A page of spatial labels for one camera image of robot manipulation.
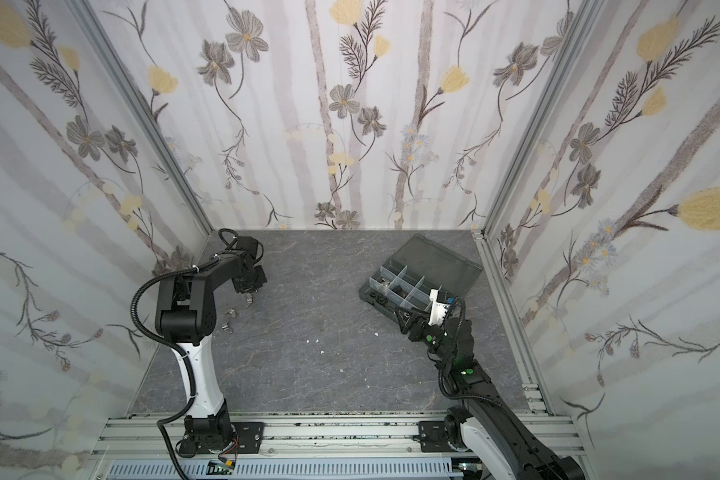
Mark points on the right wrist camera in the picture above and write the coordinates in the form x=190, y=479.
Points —
x=441, y=303

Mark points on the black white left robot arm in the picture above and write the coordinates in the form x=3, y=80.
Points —
x=177, y=309

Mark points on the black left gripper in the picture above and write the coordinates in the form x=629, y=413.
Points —
x=263, y=279

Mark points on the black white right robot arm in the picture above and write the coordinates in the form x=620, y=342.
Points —
x=482, y=423

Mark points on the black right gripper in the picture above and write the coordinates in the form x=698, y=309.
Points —
x=414, y=321

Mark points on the white slotted cable duct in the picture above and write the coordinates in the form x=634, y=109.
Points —
x=326, y=468

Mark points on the grey compartment organizer box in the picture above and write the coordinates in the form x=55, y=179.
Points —
x=420, y=266

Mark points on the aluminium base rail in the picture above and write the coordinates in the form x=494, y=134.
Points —
x=132, y=448

